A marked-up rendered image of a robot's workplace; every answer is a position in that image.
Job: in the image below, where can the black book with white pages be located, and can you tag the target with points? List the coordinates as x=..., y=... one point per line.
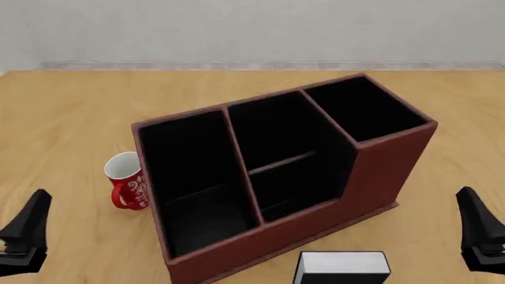
x=341, y=263

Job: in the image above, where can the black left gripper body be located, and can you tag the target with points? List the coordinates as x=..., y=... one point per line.
x=19, y=261

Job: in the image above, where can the red patterned mug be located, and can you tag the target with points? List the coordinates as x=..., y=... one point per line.
x=132, y=189

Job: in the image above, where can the red-brown desk caddy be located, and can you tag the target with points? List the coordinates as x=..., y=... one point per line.
x=378, y=177

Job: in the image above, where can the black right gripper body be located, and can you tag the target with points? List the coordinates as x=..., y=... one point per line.
x=487, y=258

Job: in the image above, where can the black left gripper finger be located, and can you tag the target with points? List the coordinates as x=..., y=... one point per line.
x=29, y=219

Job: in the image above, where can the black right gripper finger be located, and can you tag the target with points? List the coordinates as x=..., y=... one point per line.
x=479, y=216

